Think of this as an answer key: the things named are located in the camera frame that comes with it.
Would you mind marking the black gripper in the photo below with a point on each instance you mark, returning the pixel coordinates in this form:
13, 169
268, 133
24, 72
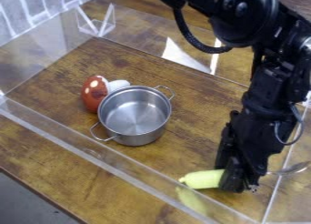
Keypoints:
252, 137

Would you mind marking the green handled metal spoon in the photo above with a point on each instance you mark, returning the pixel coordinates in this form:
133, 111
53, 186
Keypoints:
208, 178

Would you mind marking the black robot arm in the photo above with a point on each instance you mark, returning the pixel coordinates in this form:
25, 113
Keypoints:
277, 34

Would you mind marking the stainless steel pot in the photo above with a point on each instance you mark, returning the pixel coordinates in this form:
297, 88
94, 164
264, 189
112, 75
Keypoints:
133, 114

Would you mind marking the red toy mushroom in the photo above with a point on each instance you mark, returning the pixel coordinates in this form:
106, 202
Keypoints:
96, 89

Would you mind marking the clear acrylic enclosure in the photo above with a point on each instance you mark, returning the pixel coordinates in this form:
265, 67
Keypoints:
106, 183

